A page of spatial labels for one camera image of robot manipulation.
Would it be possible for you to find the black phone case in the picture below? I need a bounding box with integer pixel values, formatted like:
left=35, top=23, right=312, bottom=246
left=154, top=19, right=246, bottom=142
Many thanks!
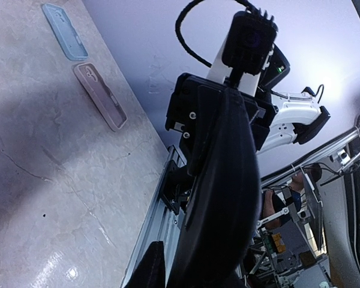
left=167, top=88, right=261, bottom=287

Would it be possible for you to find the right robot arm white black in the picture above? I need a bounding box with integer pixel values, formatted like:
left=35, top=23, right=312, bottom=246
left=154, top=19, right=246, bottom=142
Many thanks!
left=165, top=43, right=329, bottom=181

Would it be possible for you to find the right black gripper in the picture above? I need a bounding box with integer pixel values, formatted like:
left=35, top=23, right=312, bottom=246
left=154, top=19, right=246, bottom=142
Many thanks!
left=164, top=41, right=292, bottom=178

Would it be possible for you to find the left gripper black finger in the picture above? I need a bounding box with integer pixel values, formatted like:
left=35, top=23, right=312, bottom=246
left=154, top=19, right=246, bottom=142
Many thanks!
left=130, top=241, right=166, bottom=288

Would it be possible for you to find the person in background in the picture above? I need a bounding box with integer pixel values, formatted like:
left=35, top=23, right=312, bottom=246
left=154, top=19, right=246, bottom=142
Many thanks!
left=261, top=163, right=322, bottom=230

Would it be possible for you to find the pink phone case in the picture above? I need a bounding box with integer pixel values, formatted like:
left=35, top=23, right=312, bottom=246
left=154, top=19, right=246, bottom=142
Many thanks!
left=73, top=62, right=127, bottom=131

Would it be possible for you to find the light blue phone case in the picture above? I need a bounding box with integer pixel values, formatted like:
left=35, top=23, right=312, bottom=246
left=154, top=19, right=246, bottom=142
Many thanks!
left=41, top=3, right=89, bottom=61

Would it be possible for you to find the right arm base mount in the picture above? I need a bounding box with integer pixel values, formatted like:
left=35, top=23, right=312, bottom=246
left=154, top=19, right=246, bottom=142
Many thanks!
left=160, top=166, right=195, bottom=215

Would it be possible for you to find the front aluminium rail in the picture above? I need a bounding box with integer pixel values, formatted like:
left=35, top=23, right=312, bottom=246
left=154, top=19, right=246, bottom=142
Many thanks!
left=121, top=145, right=186, bottom=287

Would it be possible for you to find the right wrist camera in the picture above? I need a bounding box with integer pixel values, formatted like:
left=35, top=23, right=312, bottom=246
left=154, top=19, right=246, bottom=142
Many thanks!
left=221, top=10, right=278, bottom=75

